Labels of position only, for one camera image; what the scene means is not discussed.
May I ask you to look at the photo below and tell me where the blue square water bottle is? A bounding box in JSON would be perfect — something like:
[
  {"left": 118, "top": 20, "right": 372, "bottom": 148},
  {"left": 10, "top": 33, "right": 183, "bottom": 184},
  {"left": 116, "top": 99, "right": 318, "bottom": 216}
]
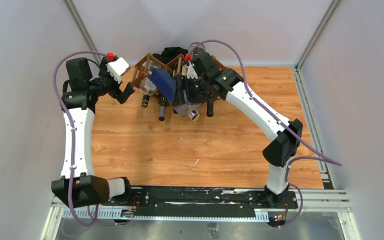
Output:
[{"left": 150, "top": 68, "right": 200, "bottom": 121}]

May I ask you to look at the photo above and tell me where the brown wooden wine rack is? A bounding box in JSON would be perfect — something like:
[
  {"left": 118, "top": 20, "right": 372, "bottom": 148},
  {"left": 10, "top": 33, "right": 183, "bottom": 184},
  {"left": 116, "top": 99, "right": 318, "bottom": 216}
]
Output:
[{"left": 131, "top": 53, "right": 243, "bottom": 101}]

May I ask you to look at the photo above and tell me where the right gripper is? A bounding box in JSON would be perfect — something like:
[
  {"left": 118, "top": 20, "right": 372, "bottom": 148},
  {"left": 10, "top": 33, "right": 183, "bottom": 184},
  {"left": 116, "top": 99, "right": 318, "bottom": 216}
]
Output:
[{"left": 172, "top": 75, "right": 210, "bottom": 107}]

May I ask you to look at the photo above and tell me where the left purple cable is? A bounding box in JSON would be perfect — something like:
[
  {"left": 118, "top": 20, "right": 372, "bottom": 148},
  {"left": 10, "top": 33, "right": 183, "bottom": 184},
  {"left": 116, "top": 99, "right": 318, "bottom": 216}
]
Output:
[{"left": 52, "top": 50, "right": 131, "bottom": 229}]

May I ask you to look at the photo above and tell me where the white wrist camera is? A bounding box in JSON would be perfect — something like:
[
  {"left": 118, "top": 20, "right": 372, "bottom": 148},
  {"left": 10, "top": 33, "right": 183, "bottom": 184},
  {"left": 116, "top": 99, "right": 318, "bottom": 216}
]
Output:
[
  {"left": 181, "top": 61, "right": 199, "bottom": 79},
  {"left": 107, "top": 57, "right": 131, "bottom": 84}
]

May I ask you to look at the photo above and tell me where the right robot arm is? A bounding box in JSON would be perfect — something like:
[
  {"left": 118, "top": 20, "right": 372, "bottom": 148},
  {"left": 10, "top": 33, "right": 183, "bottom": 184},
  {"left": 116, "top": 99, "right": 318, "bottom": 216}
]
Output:
[{"left": 177, "top": 52, "right": 303, "bottom": 209}]

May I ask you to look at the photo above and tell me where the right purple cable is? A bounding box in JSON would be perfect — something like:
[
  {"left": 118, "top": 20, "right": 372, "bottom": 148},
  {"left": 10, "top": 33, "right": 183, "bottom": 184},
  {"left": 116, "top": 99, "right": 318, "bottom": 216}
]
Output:
[{"left": 184, "top": 39, "right": 343, "bottom": 230}]

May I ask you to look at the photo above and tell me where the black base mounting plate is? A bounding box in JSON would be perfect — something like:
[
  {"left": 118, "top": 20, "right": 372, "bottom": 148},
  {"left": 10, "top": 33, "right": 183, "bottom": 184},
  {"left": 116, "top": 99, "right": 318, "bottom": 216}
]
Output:
[{"left": 106, "top": 186, "right": 299, "bottom": 220}]

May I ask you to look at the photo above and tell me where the purple cable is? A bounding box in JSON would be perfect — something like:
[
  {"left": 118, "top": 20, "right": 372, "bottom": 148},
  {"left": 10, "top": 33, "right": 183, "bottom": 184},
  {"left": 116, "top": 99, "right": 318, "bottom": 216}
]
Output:
[
  {"left": 184, "top": 39, "right": 343, "bottom": 230},
  {"left": 52, "top": 50, "right": 131, "bottom": 229}
]

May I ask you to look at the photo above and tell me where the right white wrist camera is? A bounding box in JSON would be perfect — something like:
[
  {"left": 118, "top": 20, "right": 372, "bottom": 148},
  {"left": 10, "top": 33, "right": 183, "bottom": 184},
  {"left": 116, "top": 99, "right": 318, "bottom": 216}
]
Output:
[{"left": 181, "top": 61, "right": 199, "bottom": 79}]

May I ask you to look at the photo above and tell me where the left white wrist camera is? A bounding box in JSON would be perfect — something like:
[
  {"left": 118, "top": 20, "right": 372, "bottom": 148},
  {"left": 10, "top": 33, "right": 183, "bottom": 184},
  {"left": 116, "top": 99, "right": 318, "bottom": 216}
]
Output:
[{"left": 107, "top": 57, "right": 131, "bottom": 84}]

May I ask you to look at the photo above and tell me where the black cloth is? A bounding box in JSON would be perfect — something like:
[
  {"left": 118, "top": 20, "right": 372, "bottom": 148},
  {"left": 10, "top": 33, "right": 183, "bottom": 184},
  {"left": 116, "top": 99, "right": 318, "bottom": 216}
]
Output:
[{"left": 152, "top": 46, "right": 188, "bottom": 64}]

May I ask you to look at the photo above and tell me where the white slotted cable duct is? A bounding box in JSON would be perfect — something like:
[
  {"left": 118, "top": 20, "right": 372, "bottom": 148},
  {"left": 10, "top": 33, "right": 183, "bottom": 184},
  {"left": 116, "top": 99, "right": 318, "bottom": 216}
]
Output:
[{"left": 61, "top": 206, "right": 270, "bottom": 223}]

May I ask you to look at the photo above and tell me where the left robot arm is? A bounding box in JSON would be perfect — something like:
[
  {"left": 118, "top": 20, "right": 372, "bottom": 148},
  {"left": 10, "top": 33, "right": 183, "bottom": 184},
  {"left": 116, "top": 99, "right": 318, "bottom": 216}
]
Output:
[{"left": 51, "top": 53, "right": 134, "bottom": 208}]

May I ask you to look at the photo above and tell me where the dark wine bottle silver cap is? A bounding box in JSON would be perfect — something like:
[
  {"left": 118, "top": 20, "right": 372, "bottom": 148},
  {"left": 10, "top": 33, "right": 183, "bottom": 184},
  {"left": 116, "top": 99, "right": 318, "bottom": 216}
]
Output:
[{"left": 158, "top": 95, "right": 170, "bottom": 122}]

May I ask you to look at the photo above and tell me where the small clear liquor bottle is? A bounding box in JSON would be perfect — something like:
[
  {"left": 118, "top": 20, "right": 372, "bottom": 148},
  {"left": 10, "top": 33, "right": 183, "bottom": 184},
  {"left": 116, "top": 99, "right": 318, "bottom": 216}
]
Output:
[{"left": 139, "top": 77, "right": 157, "bottom": 108}]

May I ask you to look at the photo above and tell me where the clear wine bottle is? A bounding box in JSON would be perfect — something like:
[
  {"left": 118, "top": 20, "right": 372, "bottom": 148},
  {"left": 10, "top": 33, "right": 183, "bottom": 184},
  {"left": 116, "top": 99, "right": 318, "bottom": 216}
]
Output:
[{"left": 188, "top": 41, "right": 206, "bottom": 58}]

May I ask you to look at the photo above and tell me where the dark wine bottle right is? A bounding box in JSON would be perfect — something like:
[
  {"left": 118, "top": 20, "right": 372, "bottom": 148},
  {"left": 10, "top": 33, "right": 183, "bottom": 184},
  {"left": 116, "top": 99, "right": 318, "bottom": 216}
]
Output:
[{"left": 206, "top": 100, "right": 215, "bottom": 118}]

